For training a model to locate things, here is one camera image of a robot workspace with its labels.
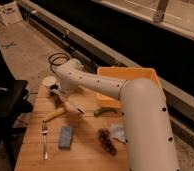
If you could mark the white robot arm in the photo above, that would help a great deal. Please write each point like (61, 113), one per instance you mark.
(149, 138)

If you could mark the metal cup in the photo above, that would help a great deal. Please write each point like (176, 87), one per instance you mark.
(57, 100)

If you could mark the white plastic cup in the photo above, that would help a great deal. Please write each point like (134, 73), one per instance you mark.
(50, 83)

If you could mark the yellow plastic bin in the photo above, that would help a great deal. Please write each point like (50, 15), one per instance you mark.
(128, 73)

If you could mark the green pepper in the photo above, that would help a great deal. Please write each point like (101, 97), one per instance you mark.
(102, 110)

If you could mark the dark grape bunch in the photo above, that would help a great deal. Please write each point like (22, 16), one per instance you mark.
(104, 138)

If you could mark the grey blue cloth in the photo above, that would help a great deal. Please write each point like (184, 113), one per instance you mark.
(117, 132)

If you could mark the blue sponge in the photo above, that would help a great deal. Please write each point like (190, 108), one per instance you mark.
(65, 137)

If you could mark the silver fork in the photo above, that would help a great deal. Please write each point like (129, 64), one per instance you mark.
(44, 134)

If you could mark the black chair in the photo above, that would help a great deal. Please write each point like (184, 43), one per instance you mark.
(12, 104)

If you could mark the white cardboard box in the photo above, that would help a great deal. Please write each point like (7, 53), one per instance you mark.
(10, 13)

